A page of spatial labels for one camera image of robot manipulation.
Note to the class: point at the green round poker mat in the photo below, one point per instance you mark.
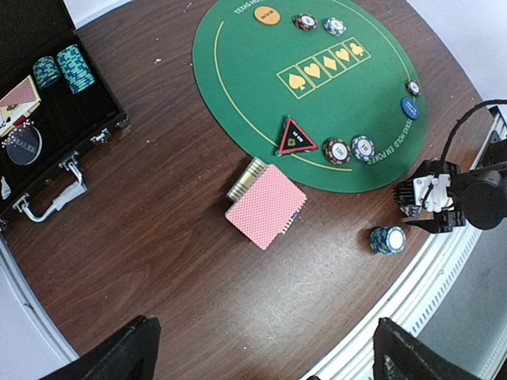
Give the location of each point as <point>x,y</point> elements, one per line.
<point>252,76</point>

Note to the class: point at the blue round blind button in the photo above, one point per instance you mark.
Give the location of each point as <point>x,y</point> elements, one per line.
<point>410,108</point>

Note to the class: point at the orange black chip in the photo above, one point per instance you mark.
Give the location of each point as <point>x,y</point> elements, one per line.
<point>305,22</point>
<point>413,88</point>
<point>336,151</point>

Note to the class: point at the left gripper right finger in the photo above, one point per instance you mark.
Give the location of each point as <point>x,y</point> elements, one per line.
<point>400,355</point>

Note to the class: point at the small white tag in case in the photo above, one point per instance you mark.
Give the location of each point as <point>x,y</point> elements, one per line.
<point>5,188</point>

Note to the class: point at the blue tan chip stack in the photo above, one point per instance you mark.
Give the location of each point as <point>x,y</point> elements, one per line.
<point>411,210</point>

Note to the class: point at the card deck in case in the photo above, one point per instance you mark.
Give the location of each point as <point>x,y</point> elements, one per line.
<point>20,101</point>

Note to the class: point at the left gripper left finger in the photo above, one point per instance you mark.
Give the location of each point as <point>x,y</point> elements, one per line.
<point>129,353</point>

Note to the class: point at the green blue chip stack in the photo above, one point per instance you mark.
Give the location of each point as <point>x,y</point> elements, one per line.
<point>388,240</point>

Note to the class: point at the black red triangle token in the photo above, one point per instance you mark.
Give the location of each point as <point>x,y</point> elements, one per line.
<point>294,139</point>

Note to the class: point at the green blue chips in case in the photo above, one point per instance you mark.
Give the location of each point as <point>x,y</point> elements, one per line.
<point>46,71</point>

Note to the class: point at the orange round blind button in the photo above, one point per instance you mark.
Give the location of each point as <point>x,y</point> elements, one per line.
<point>267,15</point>

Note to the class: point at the teal chip row in case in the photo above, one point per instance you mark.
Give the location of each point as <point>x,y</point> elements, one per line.
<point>75,69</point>

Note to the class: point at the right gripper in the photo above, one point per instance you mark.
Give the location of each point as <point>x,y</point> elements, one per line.
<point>455,198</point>

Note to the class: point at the red playing card deck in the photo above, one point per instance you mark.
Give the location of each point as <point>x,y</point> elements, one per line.
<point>267,207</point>

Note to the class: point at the clear acrylic dealer button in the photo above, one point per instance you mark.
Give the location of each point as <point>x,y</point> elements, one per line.
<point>23,144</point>

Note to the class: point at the black poker chip case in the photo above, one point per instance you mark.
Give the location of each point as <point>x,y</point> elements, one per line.
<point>70,124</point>

